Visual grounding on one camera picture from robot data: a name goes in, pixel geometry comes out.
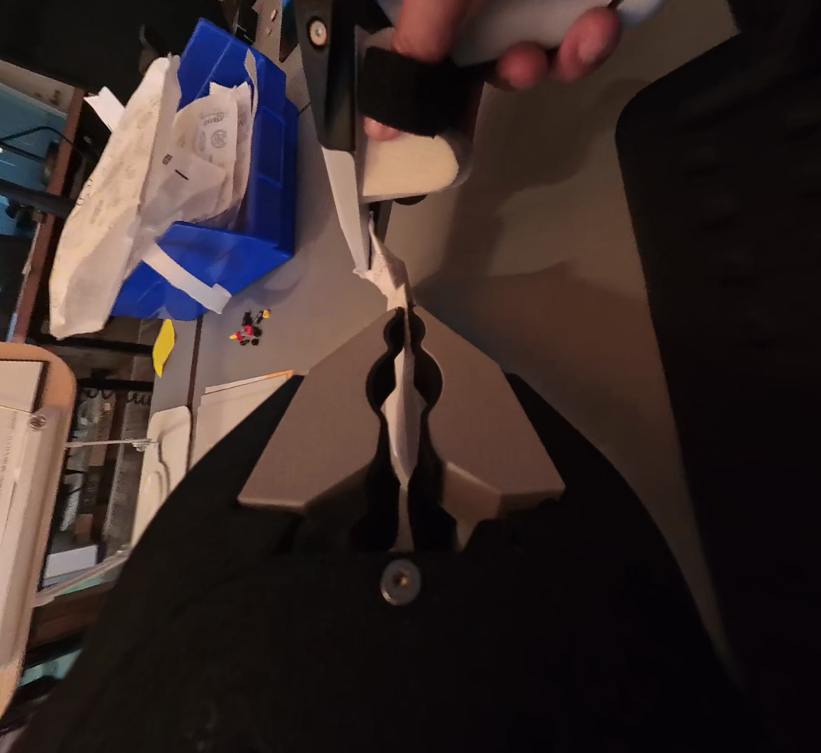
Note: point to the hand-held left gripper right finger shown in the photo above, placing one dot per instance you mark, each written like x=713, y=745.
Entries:
x=487, y=439

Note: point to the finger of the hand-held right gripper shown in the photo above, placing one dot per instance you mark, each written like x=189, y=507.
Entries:
x=346, y=189

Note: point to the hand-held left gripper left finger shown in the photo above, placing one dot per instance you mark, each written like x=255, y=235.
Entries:
x=321, y=432

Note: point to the small printed paper bag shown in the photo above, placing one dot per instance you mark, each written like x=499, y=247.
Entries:
x=401, y=407

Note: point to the blue plastic bin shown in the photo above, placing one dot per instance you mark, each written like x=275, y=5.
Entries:
x=256, y=189

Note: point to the large printed paper bag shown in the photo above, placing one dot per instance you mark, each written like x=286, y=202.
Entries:
x=102, y=221

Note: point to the instruction booklet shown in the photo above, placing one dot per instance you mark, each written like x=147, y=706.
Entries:
x=250, y=419

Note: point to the cluster of small mixed pins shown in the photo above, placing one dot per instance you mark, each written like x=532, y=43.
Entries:
x=249, y=330

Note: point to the crumpled printed paper bag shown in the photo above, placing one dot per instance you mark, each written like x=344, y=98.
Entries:
x=205, y=157

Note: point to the wooden document stand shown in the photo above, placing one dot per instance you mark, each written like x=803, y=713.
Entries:
x=170, y=477

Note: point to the yellow paper triangle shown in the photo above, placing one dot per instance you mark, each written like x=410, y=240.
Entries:
x=164, y=349

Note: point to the black office chair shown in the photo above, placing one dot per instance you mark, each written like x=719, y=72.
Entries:
x=737, y=253

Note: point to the white instruction sheet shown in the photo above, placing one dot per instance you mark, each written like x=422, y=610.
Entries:
x=14, y=509

